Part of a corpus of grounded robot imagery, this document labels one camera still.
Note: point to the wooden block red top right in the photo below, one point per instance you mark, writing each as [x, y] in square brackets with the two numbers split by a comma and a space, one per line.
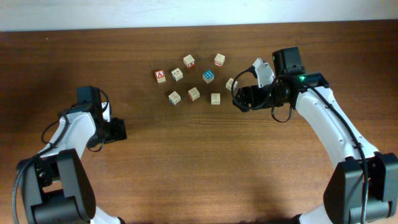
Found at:
[219, 60]

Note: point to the wooden block red A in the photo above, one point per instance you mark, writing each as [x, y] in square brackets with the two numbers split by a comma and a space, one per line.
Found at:
[160, 76]

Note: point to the wooden block red X side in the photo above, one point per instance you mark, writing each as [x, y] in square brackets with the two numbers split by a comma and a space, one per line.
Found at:
[189, 61]

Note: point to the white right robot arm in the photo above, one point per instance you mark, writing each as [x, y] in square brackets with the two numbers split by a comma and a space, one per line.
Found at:
[363, 187]

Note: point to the wooden block blue side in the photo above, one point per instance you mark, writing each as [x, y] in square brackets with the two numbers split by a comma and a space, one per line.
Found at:
[177, 74]

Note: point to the blue top wooden block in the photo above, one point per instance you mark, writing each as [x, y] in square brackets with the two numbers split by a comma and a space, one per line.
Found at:
[208, 76]

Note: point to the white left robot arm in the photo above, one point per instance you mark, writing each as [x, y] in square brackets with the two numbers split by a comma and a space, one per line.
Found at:
[53, 183]

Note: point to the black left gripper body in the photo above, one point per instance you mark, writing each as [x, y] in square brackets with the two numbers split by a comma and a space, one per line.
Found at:
[114, 129]

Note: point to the wooden block letter I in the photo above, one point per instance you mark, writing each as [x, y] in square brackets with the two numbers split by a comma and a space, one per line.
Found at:
[215, 98]

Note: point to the wooden block shell picture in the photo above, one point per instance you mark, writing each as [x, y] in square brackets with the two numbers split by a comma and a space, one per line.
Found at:
[231, 85]

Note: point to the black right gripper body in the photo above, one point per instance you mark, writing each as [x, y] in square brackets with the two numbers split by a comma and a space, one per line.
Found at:
[249, 97]

